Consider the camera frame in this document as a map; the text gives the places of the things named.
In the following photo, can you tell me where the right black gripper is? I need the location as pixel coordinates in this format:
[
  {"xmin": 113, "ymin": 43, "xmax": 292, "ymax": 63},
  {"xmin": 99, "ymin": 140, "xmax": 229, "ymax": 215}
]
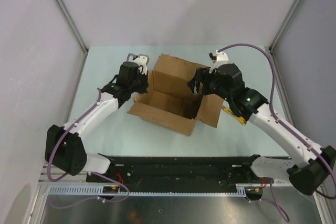
[{"xmin": 186, "ymin": 67, "xmax": 232, "ymax": 102}]

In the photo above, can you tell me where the brown cardboard express box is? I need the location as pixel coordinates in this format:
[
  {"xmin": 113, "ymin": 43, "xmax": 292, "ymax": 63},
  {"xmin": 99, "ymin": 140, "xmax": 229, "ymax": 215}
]
[{"xmin": 128, "ymin": 54, "xmax": 223, "ymax": 136}]

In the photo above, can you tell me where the yellow utility knife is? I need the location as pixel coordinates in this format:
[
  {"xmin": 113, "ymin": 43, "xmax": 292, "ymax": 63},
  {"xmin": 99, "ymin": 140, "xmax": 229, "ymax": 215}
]
[{"xmin": 222, "ymin": 106, "xmax": 247, "ymax": 125}]

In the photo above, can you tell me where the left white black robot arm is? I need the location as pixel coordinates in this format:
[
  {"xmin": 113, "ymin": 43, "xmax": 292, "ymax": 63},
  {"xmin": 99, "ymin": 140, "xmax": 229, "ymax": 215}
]
[{"xmin": 45, "ymin": 54, "xmax": 149, "ymax": 182}]

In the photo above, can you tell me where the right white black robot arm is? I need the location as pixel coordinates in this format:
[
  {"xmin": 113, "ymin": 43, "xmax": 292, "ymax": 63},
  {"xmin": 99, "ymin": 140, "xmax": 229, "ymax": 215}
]
[{"xmin": 187, "ymin": 63, "xmax": 335, "ymax": 195}]

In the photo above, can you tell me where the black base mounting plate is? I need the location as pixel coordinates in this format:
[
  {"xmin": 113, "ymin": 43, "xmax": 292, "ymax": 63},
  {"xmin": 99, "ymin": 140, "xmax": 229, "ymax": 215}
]
[{"xmin": 86, "ymin": 155, "xmax": 261, "ymax": 193}]

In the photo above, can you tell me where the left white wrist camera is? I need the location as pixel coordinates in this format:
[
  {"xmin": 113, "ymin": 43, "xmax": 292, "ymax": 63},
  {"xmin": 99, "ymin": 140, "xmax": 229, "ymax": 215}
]
[{"xmin": 133, "ymin": 54, "xmax": 150, "ymax": 75}]

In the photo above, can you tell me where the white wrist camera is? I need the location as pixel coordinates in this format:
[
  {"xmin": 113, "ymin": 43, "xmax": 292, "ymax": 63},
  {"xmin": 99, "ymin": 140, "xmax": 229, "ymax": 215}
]
[
  {"xmin": 209, "ymin": 50, "xmax": 229, "ymax": 73},
  {"xmin": 133, "ymin": 54, "xmax": 150, "ymax": 75}
]

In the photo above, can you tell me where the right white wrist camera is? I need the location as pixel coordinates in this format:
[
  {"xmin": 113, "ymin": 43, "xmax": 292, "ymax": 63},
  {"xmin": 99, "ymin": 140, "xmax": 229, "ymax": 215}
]
[{"xmin": 209, "ymin": 50, "xmax": 229, "ymax": 73}]

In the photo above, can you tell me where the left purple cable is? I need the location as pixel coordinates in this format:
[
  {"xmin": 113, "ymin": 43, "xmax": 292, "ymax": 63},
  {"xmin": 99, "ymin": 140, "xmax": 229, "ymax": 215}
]
[{"xmin": 47, "ymin": 52, "xmax": 130, "ymax": 210}]

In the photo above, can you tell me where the purple cable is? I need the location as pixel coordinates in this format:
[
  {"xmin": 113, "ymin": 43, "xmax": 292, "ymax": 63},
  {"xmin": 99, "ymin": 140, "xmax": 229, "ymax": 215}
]
[
  {"xmin": 217, "ymin": 42, "xmax": 336, "ymax": 222},
  {"xmin": 47, "ymin": 52, "xmax": 130, "ymax": 210}
]

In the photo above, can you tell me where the right aluminium side rail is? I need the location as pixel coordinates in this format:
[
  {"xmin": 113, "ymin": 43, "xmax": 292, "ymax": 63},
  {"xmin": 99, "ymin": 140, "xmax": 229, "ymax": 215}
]
[{"xmin": 265, "ymin": 46, "xmax": 296, "ymax": 126}]

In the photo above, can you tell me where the left aluminium frame post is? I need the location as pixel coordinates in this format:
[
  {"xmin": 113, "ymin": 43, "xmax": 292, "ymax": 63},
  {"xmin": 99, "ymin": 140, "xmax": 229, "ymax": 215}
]
[{"xmin": 53, "ymin": 0, "xmax": 88, "ymax": 55}]

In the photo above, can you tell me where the aluminium frame post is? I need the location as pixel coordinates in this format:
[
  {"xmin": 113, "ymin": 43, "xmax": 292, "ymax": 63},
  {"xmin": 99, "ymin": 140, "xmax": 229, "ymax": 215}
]
[
  {"xmin": 268, "ymin": 0, "xmax": 304, "ymax": 54},
  {"xmin": 53, "ymin": 0, "xmax": 88, "ymax": 55}
]

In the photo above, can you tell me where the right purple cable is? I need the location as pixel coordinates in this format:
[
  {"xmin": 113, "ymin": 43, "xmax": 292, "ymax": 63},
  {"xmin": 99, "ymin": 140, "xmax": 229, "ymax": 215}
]
[{"xmin": 217, "ymin": 42, "xmax": 336, "ymax": 222}]

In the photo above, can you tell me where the white slotted cable duct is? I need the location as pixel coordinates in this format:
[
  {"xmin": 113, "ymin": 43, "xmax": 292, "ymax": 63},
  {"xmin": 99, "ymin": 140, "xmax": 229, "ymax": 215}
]
[{"xmin": 49, "ymin": 185, "xmax": 262, "ymax": 197}]

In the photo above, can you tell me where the right aluminium frame post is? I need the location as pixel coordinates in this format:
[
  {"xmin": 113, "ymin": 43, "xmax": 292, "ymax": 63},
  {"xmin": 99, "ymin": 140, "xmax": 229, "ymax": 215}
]
[{"xmin": 268, "ymin": 0, "xmax": 304, "ymax": 54}]

